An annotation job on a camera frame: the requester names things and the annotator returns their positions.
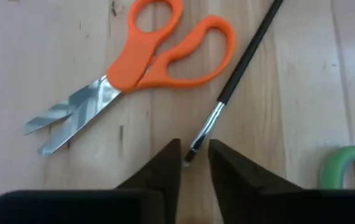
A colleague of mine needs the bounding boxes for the small orange handled scissors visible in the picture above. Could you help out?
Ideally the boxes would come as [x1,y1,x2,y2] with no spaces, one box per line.
[23,0,237,157]

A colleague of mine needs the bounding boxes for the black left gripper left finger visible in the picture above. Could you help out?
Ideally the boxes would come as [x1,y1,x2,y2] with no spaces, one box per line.
[0,138,182,224]

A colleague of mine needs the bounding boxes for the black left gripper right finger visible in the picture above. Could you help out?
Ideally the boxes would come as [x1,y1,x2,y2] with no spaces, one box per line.
[207,139,355,224]

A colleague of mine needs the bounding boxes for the thin black paintbrush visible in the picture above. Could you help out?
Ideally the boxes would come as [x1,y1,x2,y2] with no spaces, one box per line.
[182,0,285,167]

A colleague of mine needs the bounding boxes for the green handled scissors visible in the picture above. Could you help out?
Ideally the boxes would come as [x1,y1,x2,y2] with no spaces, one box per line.
[319,145,355,190]

